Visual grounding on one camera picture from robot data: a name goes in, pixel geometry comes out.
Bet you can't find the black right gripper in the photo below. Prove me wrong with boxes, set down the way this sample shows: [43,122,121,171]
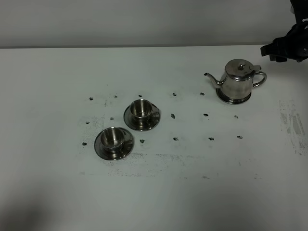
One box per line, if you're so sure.
[260,23,308,63]

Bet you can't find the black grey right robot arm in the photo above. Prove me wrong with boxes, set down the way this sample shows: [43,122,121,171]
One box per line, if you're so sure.
[260,0,308,63]

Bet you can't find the stainless steel teapot saucer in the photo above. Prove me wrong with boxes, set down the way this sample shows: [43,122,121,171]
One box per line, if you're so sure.
[216,89,252,105]

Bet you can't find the far stainless steel saucer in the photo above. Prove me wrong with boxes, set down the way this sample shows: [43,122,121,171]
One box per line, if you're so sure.
[123,104,161,131]

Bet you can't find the far stainless steel teacup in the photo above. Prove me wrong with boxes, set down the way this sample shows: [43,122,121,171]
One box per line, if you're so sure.
[128,99,160,120]

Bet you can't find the stainless steel teacup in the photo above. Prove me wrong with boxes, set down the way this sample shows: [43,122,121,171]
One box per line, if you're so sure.
[128,99,160,120]
[99,127,133,151]

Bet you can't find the near stainless steel saucer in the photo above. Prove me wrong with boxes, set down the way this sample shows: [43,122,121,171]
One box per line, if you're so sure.
[94,129,134,160]

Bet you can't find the near stainless steel teacup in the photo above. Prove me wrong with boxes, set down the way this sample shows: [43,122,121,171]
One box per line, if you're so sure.
[99,127,133,151]

